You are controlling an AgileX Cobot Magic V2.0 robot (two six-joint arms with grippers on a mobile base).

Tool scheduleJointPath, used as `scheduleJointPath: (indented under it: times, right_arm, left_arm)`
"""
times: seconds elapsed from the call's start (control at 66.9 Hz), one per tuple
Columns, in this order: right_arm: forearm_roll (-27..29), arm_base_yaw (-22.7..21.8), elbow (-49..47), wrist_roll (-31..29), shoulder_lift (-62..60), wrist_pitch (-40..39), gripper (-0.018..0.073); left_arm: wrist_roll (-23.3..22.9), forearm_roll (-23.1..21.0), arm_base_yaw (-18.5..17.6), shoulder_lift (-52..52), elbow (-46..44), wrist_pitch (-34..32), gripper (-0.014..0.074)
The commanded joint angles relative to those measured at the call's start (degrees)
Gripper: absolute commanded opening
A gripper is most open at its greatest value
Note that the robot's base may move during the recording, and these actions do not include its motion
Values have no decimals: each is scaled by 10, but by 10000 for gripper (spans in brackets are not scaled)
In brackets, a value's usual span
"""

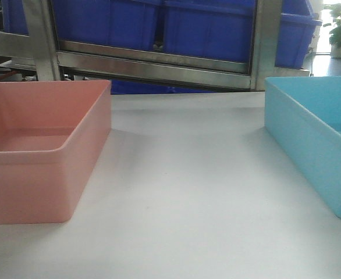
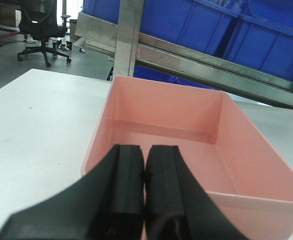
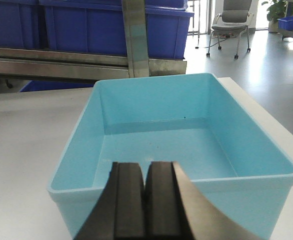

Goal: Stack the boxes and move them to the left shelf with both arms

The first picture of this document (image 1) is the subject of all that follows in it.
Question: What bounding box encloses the pink plastic box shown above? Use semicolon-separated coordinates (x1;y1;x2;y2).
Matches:
0;80;111;224

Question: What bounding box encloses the light blue plastic box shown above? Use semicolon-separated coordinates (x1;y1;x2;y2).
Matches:
264;76;341;218

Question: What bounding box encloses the stainless steel shelf rack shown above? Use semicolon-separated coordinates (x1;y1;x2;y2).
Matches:
0;1;310;91

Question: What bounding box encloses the dark blue bin middle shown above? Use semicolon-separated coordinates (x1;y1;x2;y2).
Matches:
163;1;255;63

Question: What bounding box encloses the dark blue bin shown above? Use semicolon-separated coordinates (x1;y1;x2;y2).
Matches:
275;0;322;69
52;1;162;51
163;1;255;63

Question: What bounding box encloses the dark blue bin left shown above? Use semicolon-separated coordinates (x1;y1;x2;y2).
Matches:
52;1;162;51

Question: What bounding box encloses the dark blue bin right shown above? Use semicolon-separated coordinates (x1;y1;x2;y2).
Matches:
275;0;322;69

